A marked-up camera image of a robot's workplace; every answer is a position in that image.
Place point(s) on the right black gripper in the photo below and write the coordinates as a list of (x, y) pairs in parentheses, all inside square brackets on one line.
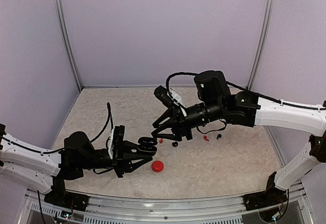
[(179, 123)]

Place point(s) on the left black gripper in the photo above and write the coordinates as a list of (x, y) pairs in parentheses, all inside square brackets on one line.
[(123, 160)]

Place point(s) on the glossy black earbud case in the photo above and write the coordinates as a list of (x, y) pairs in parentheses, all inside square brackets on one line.
[(147, 146)]

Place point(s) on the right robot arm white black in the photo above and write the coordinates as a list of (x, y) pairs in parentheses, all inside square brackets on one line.
[(246, 108)]

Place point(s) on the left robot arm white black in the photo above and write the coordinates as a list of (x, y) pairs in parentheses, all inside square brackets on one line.
[(46, 171)]

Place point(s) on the red round charging case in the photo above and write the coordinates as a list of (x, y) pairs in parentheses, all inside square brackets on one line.
[(157, 166)]

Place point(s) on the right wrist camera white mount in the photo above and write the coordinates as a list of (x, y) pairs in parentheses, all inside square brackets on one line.
[(169, 98)]

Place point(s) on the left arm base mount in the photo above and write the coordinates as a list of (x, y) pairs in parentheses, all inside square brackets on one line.
[(59, 196)]

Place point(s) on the aluminium front rail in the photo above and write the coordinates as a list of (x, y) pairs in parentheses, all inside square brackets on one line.
[(227, 209)]

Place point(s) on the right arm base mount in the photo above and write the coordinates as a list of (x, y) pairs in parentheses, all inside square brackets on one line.
[(275, 201)]

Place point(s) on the right aluminium corner post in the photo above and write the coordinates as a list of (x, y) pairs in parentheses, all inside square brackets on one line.
[(261, 43)]

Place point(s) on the aluminium corner post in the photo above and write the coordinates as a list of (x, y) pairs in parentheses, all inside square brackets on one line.
[(67, 44), (261, 43)]

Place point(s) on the left aluminium corner post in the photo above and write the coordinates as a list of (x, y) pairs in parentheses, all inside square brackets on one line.
[(67, 44)]

